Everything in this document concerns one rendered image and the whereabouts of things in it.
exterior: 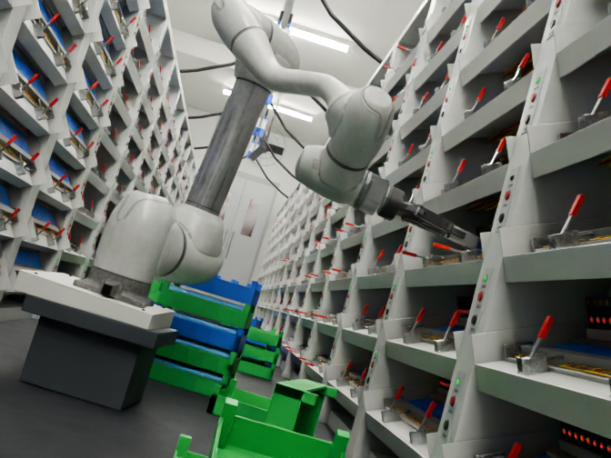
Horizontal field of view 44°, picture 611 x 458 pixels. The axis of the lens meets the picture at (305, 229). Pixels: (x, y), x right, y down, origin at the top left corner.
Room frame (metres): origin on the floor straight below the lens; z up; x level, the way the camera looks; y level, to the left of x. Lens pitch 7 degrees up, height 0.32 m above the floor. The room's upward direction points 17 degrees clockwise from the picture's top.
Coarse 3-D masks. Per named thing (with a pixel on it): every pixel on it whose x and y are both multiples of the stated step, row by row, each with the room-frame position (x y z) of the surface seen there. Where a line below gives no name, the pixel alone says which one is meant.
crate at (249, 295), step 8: (216, 280) 2.47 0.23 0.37; (224, 280) 2.47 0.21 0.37; (200, 288) 2.48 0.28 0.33; (208, 288) 2.47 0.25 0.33; (216, 288) 2.47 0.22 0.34; (224, 288) 2.47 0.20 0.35; (232, 288) 2.47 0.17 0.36; (240, 288) 2.47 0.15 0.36; (248, 288) 2.47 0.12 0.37; (256, 288) 2.65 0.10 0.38; (224, 296) 2.47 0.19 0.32; (232, 296) 2.47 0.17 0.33; (240, 296) 2.47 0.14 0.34; (248, 296) 2.47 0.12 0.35; (256, 296) 2.57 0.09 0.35
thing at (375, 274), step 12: (396, 252) 2.23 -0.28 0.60; (360, 264) 2.67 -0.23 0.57; (372, 264) 2.68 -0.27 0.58; (384, 264) 2.68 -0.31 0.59; (396, 264) 2.07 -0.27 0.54; (360, 276) 2.61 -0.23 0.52; (372, 276) 2.40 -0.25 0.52; (384, 276) 2.23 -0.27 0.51; (360, 288) 2.63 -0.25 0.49; (372, 288) 2.43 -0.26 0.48
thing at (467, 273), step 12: (420, 252) 1.98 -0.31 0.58; (432, 252) 1.98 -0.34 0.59; (444, 252) 1.98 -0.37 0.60; (456, 252) 1.99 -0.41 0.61; (408, 264) 1.98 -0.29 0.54; (420, 264) 1.98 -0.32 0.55; (456, 264) 1.53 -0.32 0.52; (468, 264) 1.46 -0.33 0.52; (480, 264) 1.39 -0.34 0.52; (408, 276) 1.94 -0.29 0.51; (420, 276) 1.83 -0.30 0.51; (432, 276) 1.72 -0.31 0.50; (444, 276) 1.63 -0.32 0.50; (456, 276) 1.54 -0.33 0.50; (468, 276) 1.47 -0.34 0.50
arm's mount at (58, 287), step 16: (32, 272) 1.79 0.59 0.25; (48, 272) 1.94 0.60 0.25; (16, 288) 1.75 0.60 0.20; (32, 288) 1.75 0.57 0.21; (48, 288) 1.75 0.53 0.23; (64, 288) 1.75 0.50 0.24; (80, 288) 1.79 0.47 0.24; (80, 304) 1.75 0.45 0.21; (96, 304) 1.75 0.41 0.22; (112, 304) 1.75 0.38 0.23; (128, 304) 1.80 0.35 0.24; (128, 320) 1.75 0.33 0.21; (144, 320) 1.75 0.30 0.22; (160, 320) 1.88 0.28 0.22
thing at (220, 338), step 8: (160, 304) 2.48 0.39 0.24; (176, 320) 2.48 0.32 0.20; (184, 320) 2.48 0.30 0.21; (176, 328) 2.48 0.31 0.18; (184, 328) 2.48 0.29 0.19; (192, 328) 2.47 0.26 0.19; (200, 328) 2.47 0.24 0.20; (208, 328) 2.47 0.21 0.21; (240, 328) 2.47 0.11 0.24; (184, 336) 2.48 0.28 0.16; (192, 336) 2.47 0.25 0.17; (200, 336) 2.47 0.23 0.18; (208, 336) 2.47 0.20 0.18; (216, 336) 2.47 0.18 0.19; (224, 336) 2.47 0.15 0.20; (232, 336) 2.47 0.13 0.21; (240, 336) 2.47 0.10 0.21; (216, 344) 2.47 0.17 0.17; (224, 344) 2.47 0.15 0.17; (232, 344) 2.47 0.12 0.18; (240, 344) 2.51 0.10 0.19
